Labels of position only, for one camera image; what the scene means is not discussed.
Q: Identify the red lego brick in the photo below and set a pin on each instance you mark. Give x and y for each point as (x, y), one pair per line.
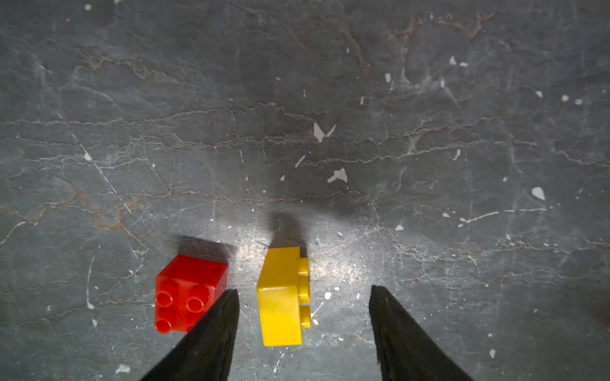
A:
(185, 290)

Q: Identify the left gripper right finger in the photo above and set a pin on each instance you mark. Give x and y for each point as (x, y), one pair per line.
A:
(404, 350)

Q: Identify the orange-yellow lego brick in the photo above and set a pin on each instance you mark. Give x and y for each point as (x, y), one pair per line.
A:
(284, 296)

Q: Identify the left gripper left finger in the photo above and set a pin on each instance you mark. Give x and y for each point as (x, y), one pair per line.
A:
(206, 351)

